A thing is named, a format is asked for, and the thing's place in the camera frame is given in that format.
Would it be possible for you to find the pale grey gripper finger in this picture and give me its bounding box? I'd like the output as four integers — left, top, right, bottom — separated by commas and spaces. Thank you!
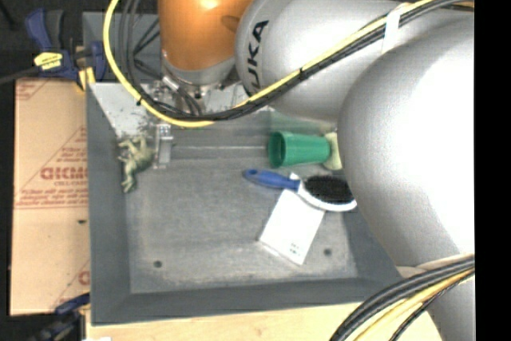
155, 123, 176, 169

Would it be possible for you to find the pale green toy dinosaur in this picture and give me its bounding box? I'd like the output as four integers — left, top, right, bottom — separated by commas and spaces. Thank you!
117, 134, 157, 194

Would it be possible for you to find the grey metal bin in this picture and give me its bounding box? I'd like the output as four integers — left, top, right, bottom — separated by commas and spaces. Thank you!
81, 11, 404, 324

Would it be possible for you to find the green plastic cup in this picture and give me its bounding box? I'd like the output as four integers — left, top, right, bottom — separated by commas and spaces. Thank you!
267, 130, 334, 169

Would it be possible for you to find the brown cardboard board, red print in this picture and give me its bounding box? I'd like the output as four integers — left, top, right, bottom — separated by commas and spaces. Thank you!
8, 77, 93, 316

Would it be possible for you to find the pale yellow sponge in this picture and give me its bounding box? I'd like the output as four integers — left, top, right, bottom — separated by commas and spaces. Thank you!
323, 131, 344, 172

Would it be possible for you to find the blue and white brush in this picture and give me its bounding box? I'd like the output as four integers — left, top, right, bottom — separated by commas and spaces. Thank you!
241, 168, 358, 213

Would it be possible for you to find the white flat box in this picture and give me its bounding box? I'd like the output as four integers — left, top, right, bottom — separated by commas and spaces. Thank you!
258, 190, 327, 266

